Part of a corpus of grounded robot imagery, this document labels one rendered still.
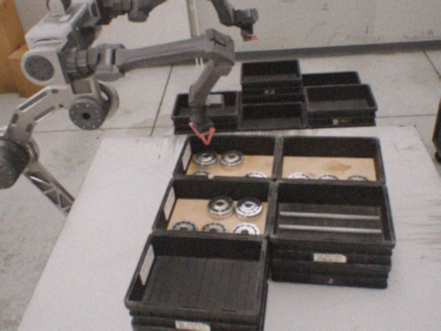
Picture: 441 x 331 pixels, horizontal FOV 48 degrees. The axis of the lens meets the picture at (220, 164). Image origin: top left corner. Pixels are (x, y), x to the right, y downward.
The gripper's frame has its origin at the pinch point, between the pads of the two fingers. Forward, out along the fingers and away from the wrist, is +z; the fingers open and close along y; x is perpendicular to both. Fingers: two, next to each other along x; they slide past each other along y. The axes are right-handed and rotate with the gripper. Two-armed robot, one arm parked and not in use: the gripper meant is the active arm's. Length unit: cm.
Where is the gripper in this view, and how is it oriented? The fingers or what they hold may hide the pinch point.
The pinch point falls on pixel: (203, 138)
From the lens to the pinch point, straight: 205.8
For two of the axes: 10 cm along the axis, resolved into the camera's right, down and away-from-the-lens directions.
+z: 0.9, 7.9, 6.1
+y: -4.7, -5.0, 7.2
